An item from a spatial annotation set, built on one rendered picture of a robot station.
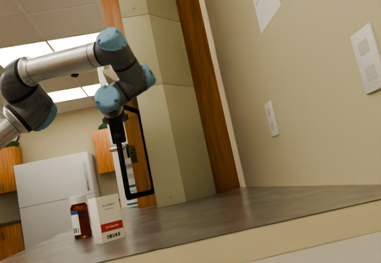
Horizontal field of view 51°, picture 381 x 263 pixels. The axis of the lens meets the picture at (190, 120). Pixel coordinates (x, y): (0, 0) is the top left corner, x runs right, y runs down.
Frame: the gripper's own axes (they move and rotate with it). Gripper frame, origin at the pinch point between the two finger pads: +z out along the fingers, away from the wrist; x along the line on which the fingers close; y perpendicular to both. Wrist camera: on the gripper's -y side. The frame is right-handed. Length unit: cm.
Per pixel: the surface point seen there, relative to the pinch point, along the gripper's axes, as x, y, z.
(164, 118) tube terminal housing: -17.9, -0.9, 5.3
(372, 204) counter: -35, -34, -99
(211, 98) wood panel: -45, 11, 42
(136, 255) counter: -4, -34, -98
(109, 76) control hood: 0.0, 19.9, 6.0
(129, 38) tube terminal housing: -10.6, 34.1, 5.5
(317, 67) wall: -51, -7, -63
